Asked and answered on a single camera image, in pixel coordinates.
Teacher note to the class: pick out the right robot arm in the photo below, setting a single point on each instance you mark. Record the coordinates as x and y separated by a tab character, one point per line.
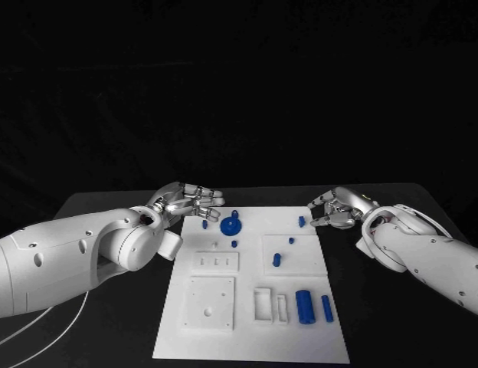
437	258

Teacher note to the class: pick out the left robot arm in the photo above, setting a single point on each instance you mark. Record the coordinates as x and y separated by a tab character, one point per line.
57	258

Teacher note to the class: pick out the white task board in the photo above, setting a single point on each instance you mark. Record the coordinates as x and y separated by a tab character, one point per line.
251	287

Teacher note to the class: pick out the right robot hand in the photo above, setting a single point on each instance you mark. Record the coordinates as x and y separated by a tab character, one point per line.
342	207

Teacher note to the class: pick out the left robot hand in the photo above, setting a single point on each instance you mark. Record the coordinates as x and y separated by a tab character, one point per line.
189	201

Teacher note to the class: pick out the blue gear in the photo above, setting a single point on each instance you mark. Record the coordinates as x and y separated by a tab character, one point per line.
231	226

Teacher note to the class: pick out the thin blue cylinder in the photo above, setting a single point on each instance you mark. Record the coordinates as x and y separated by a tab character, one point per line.
327	308

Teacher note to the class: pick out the large blue cylinder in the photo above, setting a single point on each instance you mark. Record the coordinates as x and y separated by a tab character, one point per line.
306	307

